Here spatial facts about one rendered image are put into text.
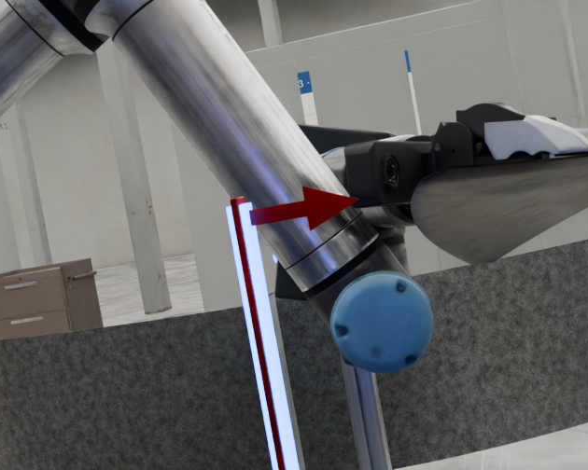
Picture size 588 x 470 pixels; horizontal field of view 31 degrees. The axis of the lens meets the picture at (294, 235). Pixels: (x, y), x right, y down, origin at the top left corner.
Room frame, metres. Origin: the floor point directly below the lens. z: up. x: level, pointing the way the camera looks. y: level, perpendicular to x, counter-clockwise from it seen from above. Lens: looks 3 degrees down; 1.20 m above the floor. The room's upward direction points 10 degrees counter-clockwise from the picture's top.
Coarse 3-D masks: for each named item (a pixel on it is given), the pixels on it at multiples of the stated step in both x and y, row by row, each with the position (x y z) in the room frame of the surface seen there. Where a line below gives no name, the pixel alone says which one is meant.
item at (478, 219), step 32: (544, 160) 0.45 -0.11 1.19; (576, 160) 0.45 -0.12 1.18; (416, 192) 0.48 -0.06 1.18; (448, 192) 0.48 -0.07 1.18; (480, 192) 0.49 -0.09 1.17; (512, 192) 0.51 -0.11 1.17; (544, 192) 0.54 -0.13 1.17; (576, 192) 0.57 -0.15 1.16; (416, 224) 0.55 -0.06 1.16; (448, 224) 0.56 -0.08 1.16; (480, 224) 0.58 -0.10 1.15; (512, 224) 0.60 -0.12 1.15; (544, 224) 0.63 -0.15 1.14; (480, 256) 0.64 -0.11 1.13
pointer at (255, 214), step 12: (312, 192) 0.55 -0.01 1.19; (324, 192) 0.55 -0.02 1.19; (288, 204) 0.55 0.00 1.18; (300, 204) 0.55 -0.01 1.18; (312, 204) 0.55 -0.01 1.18; (324, 204) 0.55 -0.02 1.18; (336, 204) 0.55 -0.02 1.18; (348, 204) 0.55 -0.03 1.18; (252, 216) 0.55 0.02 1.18; (264, 216) 0.55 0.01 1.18; (276, 216) 0.55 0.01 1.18; (288, 216) 0.55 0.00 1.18; (300, 216) 0.55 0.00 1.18; (312, 216) 0.55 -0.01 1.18; (324, 216) 0.55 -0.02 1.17; (312, 228) 0.55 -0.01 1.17
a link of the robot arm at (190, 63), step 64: (64, 0) 0.82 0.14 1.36; (128, 0) 0.78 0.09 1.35; (192, 0) 0.80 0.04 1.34; (192, 64) 0.78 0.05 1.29; (192, 128) 0.79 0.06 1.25; (256, 128) 0.78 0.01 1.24; (256, 192) 0.79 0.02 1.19; (320, 256) 0.78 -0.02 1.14; (384, 256) 0.80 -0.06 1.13; (384, 320) 0.76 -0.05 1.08
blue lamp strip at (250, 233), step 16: (240, 208) 0.54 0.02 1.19; (256, 240) 0.56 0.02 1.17; (256, 256) 0.55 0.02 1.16; (256, 272) 0.54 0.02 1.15; (256, 288) 0.54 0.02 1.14; (272, 320) 0.56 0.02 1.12; (272, 336) 0.56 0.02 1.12; (272, 352) 0.55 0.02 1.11; (272, 368) 0.54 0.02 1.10; (272, 384) 0.54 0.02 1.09; (288, 416) 0.56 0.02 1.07; (288, 432) 0.55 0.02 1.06; (288, 448) 0.55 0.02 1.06; (288, 464) 0.54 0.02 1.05
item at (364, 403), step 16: (352, 368) 1.07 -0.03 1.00; (352, 384) 1.07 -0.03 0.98; (368, 384) 1.07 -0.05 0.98; (352, 400) 1.07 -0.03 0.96; (368, 400) 1.07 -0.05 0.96; (352, 416) 1.07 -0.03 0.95; (368, 416) 1.08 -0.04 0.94; (368, 432) 1.08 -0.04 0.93; (384, 432) 1.08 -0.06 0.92; (368, 448) 1.07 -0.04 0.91; (384, 448) 1.06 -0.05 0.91; (368, 464) 1.07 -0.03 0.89; (384, 464) 1.07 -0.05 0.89
